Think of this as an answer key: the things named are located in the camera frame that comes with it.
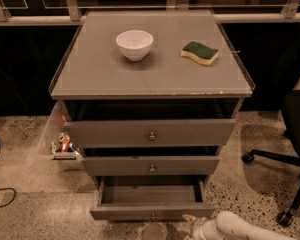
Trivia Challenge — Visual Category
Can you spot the grey bottom drawer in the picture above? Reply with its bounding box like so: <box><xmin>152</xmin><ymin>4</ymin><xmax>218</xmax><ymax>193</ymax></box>
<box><xmin>91</xmin><ymin>175</ymin><xmax>214</xmax><ymax>221</ymax></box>

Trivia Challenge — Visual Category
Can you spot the grey drawer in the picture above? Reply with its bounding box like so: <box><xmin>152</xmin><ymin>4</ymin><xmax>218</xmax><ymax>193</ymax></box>
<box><xmin>82</xmin><ymin>156</ymin><xmax>220</xmax><ymax>176</ymax></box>
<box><xmin>64</xmin><ymin>119</ymin><xmax>236</xmax><ymax>148</ymax></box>
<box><xmin>91</xmin><ymin>175</ymin><xmax>214</xmax><ymax>221</ymax></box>

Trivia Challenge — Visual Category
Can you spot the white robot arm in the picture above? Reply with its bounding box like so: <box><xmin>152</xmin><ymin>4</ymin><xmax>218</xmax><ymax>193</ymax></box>
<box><xmin>182</xmin><ymin>211</ymin><xmax>300</xmax><ymax>240</ymax></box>

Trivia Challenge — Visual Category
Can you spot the grey top drawer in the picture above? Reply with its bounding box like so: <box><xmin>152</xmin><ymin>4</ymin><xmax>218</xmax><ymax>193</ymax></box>
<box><xmin>64</xmin><ymin>119</ymin><xmax>236</xmax><ymax>148</ymax></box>

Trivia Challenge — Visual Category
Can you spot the grey middle drawer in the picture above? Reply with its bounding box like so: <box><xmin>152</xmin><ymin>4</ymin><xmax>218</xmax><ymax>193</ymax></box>
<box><xmin>82</xmin><ymin>156</ymin><xmax>220</xmax><ymax>176</ymax></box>

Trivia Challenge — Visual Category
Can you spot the grey drawer cabinet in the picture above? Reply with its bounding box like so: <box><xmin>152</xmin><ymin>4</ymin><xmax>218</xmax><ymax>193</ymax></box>
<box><xmin>48</xmin><ymin>9</ymin><xmax>256</xmax><ymax>187</ymax></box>

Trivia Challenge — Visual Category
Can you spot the orange soda can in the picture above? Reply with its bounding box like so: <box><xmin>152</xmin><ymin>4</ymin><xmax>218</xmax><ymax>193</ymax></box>
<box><xmin>59</xmin><ymin>132</ymin><xmax>70</xmax><ymax>152</ymax></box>

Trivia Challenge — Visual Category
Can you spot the black office chair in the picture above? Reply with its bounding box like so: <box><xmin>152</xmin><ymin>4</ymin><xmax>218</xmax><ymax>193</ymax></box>
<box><xmin>241</xmin><ymin>78</ymin><xmax>300</xmax><ymax>227</ymax></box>

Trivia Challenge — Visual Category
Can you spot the green yellow sponge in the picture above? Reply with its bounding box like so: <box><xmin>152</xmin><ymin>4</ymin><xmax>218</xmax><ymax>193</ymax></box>
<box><xmin>181</xmin><ymin>41</ymin><xmax>219</xmax><ymax>66</ymax></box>

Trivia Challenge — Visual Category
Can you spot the white ceramic bowl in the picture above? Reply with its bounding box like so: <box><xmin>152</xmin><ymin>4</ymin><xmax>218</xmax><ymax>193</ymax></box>
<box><xmin>116</xmin><ymin>30</ymin><xmax>154</xmax><ymax>61</ymax></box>

